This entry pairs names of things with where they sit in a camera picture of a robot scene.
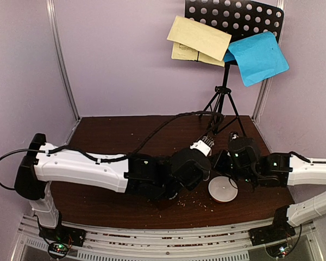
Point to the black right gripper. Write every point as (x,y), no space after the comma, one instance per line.
(232,163)

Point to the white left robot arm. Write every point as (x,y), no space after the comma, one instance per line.
(154,178)

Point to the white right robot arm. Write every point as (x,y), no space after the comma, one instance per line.
(243,159)

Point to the white ceramic bowl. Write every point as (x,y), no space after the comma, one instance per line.
(222,189)

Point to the blue paper sheet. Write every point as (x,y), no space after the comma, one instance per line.
(258,57)

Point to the yellow sheet music paper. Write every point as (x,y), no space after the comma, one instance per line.
(196,41)

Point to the black music stand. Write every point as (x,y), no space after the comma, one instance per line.
(240,19)

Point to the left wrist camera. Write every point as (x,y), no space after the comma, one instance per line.
(204,145)

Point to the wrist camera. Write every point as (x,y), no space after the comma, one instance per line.
(204,145)
(233,135)

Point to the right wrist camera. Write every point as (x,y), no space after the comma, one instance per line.
(233,135)

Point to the right aluminium corner post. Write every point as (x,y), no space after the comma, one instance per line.
(261,100)

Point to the aluminium corner post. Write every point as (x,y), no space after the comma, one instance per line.
(50,5)
(261,100)

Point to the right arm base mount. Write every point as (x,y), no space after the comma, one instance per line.
(270,233)

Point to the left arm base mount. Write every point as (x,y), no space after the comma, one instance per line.
(66,235)

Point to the left aluminium corner post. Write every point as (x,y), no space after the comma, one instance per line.
(50,5)

